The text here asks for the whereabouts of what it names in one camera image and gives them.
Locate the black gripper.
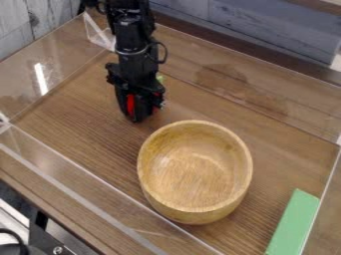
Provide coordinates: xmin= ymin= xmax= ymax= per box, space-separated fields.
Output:
xmin=105 ymin=41 xmax=168 ymax=123

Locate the red plush strawberry toy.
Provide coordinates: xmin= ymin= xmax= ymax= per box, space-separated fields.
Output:
xmin=125 ymin=74 xmax=165 ymax=116

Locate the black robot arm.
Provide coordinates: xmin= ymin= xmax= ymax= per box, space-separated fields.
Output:
xmin=102 ymin=0 xmax=168 ymax=123

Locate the wooden bowl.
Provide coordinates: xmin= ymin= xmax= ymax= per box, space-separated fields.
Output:
xmin=137 ymin=120 xmax=252 ymax=225

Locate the black table clamp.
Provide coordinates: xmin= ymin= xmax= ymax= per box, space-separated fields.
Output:
xmin=28 ymin=210 xmax=76 ymax=255

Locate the green tape strip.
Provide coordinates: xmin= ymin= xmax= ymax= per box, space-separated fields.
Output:
xmin=263 ymin=189 xmax=319 ymax=255

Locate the clear acrylic corner bracket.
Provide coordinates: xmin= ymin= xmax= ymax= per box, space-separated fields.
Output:
xmin=82 ymin=13 xmax=116 ymax=52

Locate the clear acrylic front wall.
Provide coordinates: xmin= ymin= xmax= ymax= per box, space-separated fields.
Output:
xmin=0 ymin=124 xmax=222 ymax=255

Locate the black cable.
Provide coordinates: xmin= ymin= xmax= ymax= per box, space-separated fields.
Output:
xmin=0 ymin=228 xmax=30 ymax=255

